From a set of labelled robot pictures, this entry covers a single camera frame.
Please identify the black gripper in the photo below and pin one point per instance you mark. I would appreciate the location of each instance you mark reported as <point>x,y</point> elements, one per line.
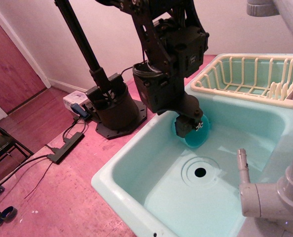
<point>161,93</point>

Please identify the teal plastic cup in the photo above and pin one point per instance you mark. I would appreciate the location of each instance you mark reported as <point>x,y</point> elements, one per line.
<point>194,139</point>

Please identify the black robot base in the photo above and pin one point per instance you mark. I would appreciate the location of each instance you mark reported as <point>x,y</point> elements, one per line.
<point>113,108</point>

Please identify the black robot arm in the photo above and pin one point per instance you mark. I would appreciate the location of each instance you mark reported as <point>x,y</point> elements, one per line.
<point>174,42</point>

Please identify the mint green toy sink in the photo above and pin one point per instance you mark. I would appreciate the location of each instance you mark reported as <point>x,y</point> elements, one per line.
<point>162,188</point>

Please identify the cream dish drying rack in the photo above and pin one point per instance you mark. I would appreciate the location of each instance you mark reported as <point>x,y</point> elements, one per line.
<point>261,78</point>

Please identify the white cardboard box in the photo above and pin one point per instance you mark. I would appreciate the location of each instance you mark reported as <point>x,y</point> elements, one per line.
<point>75,97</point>

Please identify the blue adapter dongle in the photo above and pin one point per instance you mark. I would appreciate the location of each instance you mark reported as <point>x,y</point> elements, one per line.
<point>76,108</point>

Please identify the grey toy faucet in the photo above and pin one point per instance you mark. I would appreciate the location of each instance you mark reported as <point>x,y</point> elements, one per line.
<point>268,207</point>

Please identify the black USB hub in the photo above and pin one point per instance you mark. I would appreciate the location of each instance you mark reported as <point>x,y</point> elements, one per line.
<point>59,154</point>

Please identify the reddish wooden door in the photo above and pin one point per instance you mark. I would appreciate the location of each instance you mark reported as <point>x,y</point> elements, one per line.
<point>18,81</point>

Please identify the black metal chair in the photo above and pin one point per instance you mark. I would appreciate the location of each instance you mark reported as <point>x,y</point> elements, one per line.
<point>8,144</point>

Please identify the black blue tape roll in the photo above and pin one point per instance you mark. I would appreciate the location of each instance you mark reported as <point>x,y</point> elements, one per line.
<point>8,214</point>

